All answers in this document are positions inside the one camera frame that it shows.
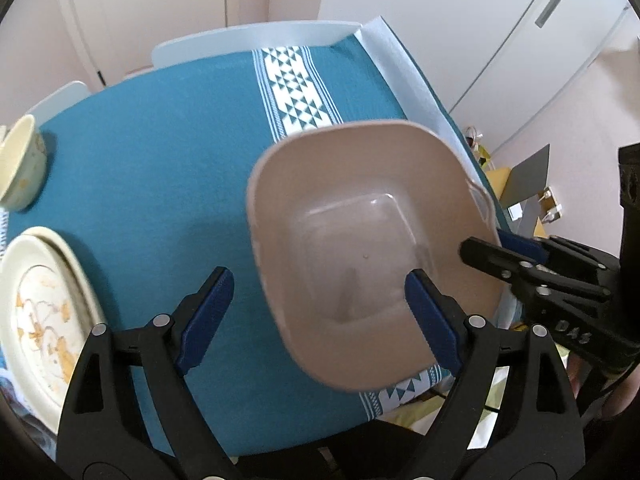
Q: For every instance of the pink square basin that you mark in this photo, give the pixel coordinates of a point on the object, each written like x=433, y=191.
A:
x=350, y=185

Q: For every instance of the person's right hand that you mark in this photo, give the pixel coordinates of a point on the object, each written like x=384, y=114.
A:
x=612, y=395

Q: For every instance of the teal tablecloth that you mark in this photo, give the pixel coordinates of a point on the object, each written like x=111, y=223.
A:
x=150, y=160

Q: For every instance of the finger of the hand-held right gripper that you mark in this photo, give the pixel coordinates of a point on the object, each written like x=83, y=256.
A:
x=500, y=260
x=522, y=242

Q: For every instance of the small duck print plate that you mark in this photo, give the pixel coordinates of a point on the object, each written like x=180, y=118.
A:
x=40, y=320

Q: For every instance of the white door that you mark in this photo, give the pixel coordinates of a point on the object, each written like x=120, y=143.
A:
x=150, y=5

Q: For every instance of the white wall socket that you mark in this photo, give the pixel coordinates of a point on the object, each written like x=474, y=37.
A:
x=551, y=205

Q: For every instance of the white wardrobe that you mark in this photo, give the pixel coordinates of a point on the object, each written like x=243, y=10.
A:
x=450, y=20

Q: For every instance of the yellow green patterned cloth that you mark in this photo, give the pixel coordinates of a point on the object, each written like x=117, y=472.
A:
x=480, y=400

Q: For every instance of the cream bowl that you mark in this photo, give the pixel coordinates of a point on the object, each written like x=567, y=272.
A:
x=22, y=165

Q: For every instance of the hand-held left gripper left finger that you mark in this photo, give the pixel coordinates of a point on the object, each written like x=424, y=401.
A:
x=205, y=320

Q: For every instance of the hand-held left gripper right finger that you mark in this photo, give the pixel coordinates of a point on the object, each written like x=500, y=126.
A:
x=432, y=320

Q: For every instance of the grey board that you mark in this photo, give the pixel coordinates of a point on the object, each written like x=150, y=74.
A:
x=527, y=180

